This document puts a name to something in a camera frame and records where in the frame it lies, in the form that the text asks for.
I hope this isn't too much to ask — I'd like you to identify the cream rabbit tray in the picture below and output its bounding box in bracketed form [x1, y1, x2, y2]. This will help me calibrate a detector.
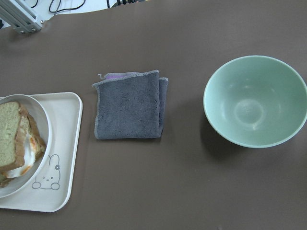
[0, 92, 83, 212]

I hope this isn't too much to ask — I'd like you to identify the bread slice top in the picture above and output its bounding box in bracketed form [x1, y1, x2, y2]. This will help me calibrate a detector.
[0, 101, 29, 172]

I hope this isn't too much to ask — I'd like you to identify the mint green bowl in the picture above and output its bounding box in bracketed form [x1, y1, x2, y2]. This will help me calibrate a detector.
[203, 55, 307, 148]

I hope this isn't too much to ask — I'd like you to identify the white round plate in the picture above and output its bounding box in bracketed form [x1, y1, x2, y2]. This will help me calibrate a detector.
[0, 94, 53, 198]

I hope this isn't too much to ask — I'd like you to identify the fried egg toy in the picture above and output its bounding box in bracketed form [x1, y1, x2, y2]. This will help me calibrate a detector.
[4, 133, 38, 178]

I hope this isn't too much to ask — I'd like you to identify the grey folded cloth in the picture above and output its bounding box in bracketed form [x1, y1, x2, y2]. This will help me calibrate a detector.
[93, 70, 168, 140]

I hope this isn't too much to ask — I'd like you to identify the aluminium frame post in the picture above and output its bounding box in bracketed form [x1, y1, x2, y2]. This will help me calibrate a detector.
[0, 0, 44, 35]

